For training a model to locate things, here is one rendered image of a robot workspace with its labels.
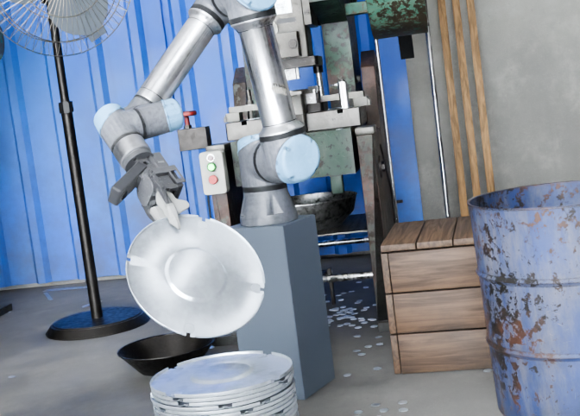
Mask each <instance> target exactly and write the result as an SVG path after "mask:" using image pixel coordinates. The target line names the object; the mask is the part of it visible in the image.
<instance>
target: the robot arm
mask: <svg viewBox="0 0 580 416"><path fill-rule="evenodd" d="M276 1H277V0H196V1H195V2H194V3H193V5H192V7H191V8H190V9H189V10H188V15H189V18H188V19H187V21H186V22H185V24H184V25H183V27H182V28H181V30H180V31H179V33H178V34H177V35H176V36H175V38H174V39H173V41H172V43H171V44H170V45H169V47H168V48H167V50H166V52H165V53H164V54H163V55H162V56H161V58H160V60H159V61H158V63H157V64H156V66H155V67H154V69H153V70H152V72H151V73H150V74H149V76H148V77H147V78H146V80H145V81H144V83H143V84H142V86H141V88H140V89H139V90H138V92H137V93H136V95H135V96H134V97H133V98H132V100H131V101H130V103H129V104H128V106H125V107H123V108H122V107H121V106H120V105H119V104H107V105H105V106H103V107H102V108H100V109H99V110H98V111H97V113H96V115H95V117H94V120H93V121H94V125H95V126H96V129H97V131H98V133H99V135H100V137H101V138H103V139H104V142H105V143H106V145H107V146H108V148H109V149H110V151H111V153H113V155H114V156H115V158H116V159H117V161H118V163H119V164H120V166H121V167H122V168H123V169H124V171H125V172H126V174H125V175H124V176H123V177H122V178H121V179H120V180H118V181H117V182H116V183H115V184H114V185H113V186H112V187H111V189H110V196H109V198H108V201H109V202H110V203H112V204H113V205H115V206H117V205H119V204H120V203H121V202H122V201H123V200H124V199H125V198H126V197H127V196H128V195H129V194H130V193H131V192H132V191H133V190H134V189H135V188H137V189H136V193H137V197H138V198H139V201H140V203H141V204H142V208H143V209H144V211H145V212H146V214H147V216H148V217H149V219H150V220H152V221H153V222H154V221H156V220H159V219H161V218H164V217H167V219H168V221H169V223H170V224H171V225H172V226H173V227H175V228H176V229H178V230H180V228H181V227H180V220H179V217H178V215H181V214H180V213H181V212H183V211H185V210H187V209H188V208H189V207H190V205H189V203H188V202H187V201H185V200H181V199H178V198H179V195H180V193H181V190H182V188H183V182H186V180H185V179H184V177H183V176H182V175H181V173H180V171H179V170H178V168H177V167H176V166H175V165H171V166H169V165H168V164H167V162H166V160H165V159H164V157H163V156H162V155H161V153H160V152H157V153H152V152H151V148H150V147H149V146H148V144H147V143H146V142H145V140H147V139H149V138H152V137H155V136H160V135H163V134H166V133H169V132H170V133H172V132H173V131H175V130H177V129H180V128H181V127H182V126H183V123H184V115H183V111H182V109H181V107H180V104H179V103H178V102H177V101H176V100H175V99H173V98H171V97H172V96H173V94H174V93H175V92H176V90H177V89H178V87H179V86H180V84H181V83H182V81H183V80H184V78H185V77H186V75H187V74H188V73H189V71H190V70H191V68H192V66H193V65H194V64H195V62H196V61H197V59H198V58H199V56H200V55H201V54H202V52H203V51H204V49H205V47H206V46H207V45H208V43H209V42H210V40H211V38H212V37H213V35H218V34H220V33H221V32H222V30H223V29H224V27H225V26H226V25H227V24H228V23H230V26H231V27H232V28H233V29H235V30H237V31H238V33H239V35H240V39H241V43H242V46H243V52H244V56H245V59H246V63H247V67H248V70H249V76H250V79H251V83H252V86H253V90H254V94H255V100H256V103H257V107H258V110H259V114H260V118H261V121H262V131H261V132H260V134H255V135H252V136H245V137H243V138H241V139H239V141H238V142H237V155H238V158H239V165H240V171H241V178H242V185H243V204H242V209H241V214H240V223H241V226H244V227H255V226H265V225H272V224H282V223H286V222H290V221H293V220H296V219H297V218H298V213H297V209H296V207H295V205H294V203H293V201H292V198H291V196H290V194H289V192H288V190H287V183H288V184H295V183H300V182H303V181H306V180H308V179H310V178H311V177H312V176H313V175H314V173H315V172H316V170H317V168H318V164H319V159H320V153H319V149H318V145H317V143H316V142H315V141H314V140H313V139H312V138H311V137H309V136H307V135H306V129H305V125H304V124H303V123H302V122H300V121H299V120H297V118H296V116H295V112H294V108H293V102H292V99H291V95H290V91H289V88H288V84H287V78H286V74H285V70H284V66H283V63H282V59H281V53H280V49H279V46H278V42H277V39H276V35H275V32H274V25H273V22H274V19H275V18H276V16H277V13H276V9H275V3H276ZM175 170H176V171H177V173H178V174H179V176H180V177H181V178H179V177H178V176H177V174H176V173H175ZM157 205H158V206H157Z"/></svg>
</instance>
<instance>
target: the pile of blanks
mask: <svg viewBox="0 0 580 416"><path fill-rule="evenodd" d="M293 374H294V371H293V367H292V369H291V371H290V372H289V373H288V374H287V375H285V376H283V377H282V378H280V379H279V380H277V381H274V382H272V383H270V384H268V385H265V386H262V387H260V388H255V389H252V390H249V391H245V392H241V393H237V394H228V395H223V396H216V397H207V398H174V397H172V396H170V397H168V396H164V395H161V394H157V393H156V392H154V391H153V390H152V389H151V396H150V399H151V400H152V402H153V408H154V416H299V411H298V404H297V394H296V387H295V379H294V376H293Z"/></svg>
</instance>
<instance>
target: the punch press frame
mask: <svg viewBox="0 0 580 416"><path fill-rule="evenodd" d="M345 3H351V0H309V4H310V5H311V6H312V9H313V11H314V12H315V14H316V16H317V19H318V26H321V27H322V35H323V42H324V49H325V63H326V70H327V77H328V85H329V92H330V95H332V94H338V87H337V85H335V84H337V82H338V78H343V79H344V80H345V81H347V86H348V92H353V91H362V90H363V86H362V78H361V70H360V62H359V54H358V46H357V38H356V24H355V17H354V16H347V15H345V8H344V4H345ZM242 51H243V46H242ZM243 63H244V70H245V77H246V84H247V90H251V97H252V100H253V101H254V104H257V103H256V100H255V94H254V90H253V86H252V83H251V79H250V76H249V70H248V67H247V63H246V59H245V56H244V52H243ZM330 85H334V86H330ZM357 127H359V126H353V127H345V128H339V129H337V130H336V129H324V130H317V131H310V132H306V135H307V136H309V137H311V138H312V139H313V140H314V141H315V142H316V143H317V145H318V149H319V153H320V159H319V164H318V168H317V170H316V172H315V173H314V175H313V176H312V177H311V178H319V177H327V176H330V181H331V193H332V194H339V193H344V180H343V174H351V173H356V172H357V171H358V170H359V168H360V163H359V155H358V148H357V141H356V133H355V128H357ZM238 141H239V140H238ZM238 141H233V142H231V143H230V146H231V153H232V160H233V166H234V173H235V180H236V186H243V185H242V178H241V171H240V165H239V158H238V155H237V142H238ZM311 178H310V179H311ZM368 242H369V237H368V236H361V237H352V238H345V239H336V240H327V241H318V246H319V247H327V246H336V245H345V244H353V243H368ZM364 279H373V273H372V271H366V272H357V273H348V274H331V275H323V282H324V283H328V282H337V281H347V280H364Z"/></svg>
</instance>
